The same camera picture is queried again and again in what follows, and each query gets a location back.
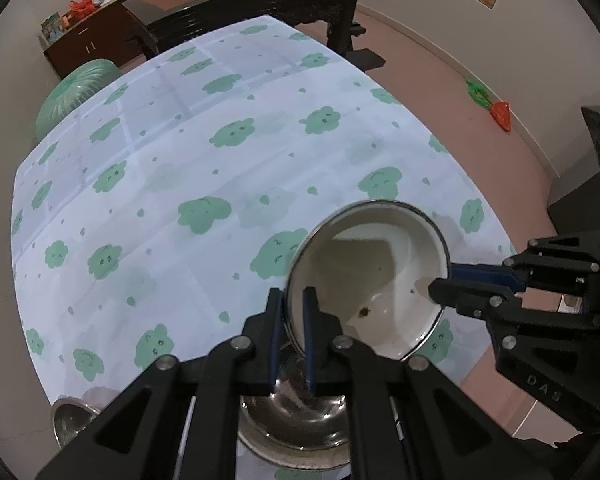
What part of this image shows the green cloud print tablecloth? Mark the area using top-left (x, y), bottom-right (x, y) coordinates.
top-left (11, 15), bottom-right (518, 480)

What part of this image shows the brown wooden cabinet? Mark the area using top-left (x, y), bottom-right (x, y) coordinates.
top-left (42, 0), bottom-right (146, 78)

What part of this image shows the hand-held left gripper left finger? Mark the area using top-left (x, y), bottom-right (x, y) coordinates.
top-left (35, 287), bottom-right (286, 480)

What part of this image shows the steel bowl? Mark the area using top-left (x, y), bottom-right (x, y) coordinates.
top-left (50, 395), bottom-right (103, 450)

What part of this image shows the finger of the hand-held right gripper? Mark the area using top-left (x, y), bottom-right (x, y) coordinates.
top-left (449, 235), bottom-right (600, 293)
top-left (428, 277), bottom-right (600, 332)

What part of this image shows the dark wooden table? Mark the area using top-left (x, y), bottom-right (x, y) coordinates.
top-left (122, 0), bottom-right (386, 72)

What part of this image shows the white enamel bowl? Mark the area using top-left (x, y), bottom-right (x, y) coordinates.
top-left (285, 200), bottom-right (452, 361)

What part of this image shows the colourful small box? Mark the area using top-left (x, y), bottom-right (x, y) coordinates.
top-left (40, 10), bottom-right (63, 41)

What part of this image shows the green plastic stool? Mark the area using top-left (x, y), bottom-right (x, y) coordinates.
top-left (35, 58), bottom-right (121, 141)

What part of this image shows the orange carrot toy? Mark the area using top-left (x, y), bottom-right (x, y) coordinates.
top-left (464, 79), bottom-right (512, 133)

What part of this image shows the wide-rim steel plate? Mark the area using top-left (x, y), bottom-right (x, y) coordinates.
top-left (237, 350), bottom-right (353, 471)

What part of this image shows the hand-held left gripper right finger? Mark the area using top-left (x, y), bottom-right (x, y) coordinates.
top-left (302, 286), bottom-right (551, 480)

